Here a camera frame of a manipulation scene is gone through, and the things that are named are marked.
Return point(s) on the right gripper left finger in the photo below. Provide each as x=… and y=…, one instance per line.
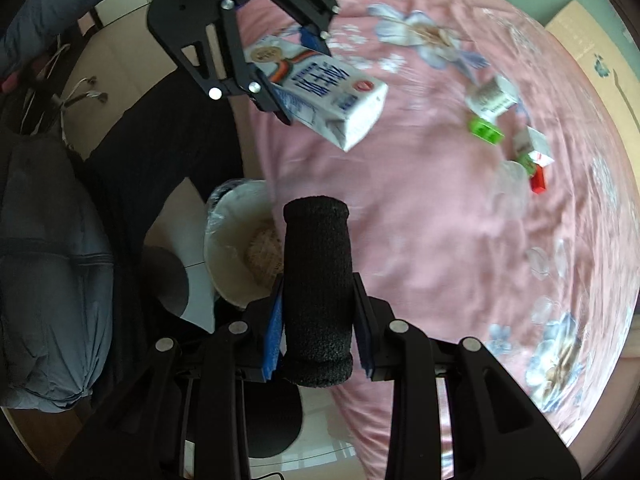
x=272, y=339

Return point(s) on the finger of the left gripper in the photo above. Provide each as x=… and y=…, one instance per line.
x=314, y=18
x=202, y=37

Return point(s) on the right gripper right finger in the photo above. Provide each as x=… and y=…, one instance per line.
x=496, y=430

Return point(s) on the white blue milk carton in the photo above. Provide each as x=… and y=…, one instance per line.
x=336, y=100

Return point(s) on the black foam cylinder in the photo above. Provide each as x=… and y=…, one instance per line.
x=317, y=292

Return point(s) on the white green yogurt cup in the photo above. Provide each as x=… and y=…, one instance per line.
x=492, y=99

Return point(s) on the green lego brick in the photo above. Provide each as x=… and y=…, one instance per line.
x=485, y=130

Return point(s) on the clear plastic cup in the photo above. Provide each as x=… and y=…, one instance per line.
x=510, y=193

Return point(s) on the red wooden block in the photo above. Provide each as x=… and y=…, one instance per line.
x=537, y=181

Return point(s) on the white medicine box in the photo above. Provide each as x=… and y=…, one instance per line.
x=533, y=144

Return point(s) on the white paper trash bin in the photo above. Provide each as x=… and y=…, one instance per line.
x=242, y=248

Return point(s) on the person's black trouser legs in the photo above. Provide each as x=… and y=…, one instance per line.
x=154, y=361

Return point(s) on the grey jacket sleeve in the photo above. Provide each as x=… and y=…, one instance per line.
x=56, y=267

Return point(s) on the pink floral bedspread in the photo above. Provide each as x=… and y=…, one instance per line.
x=550, y=295

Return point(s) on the cream wooden headboard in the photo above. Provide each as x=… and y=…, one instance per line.
x=601, y=61

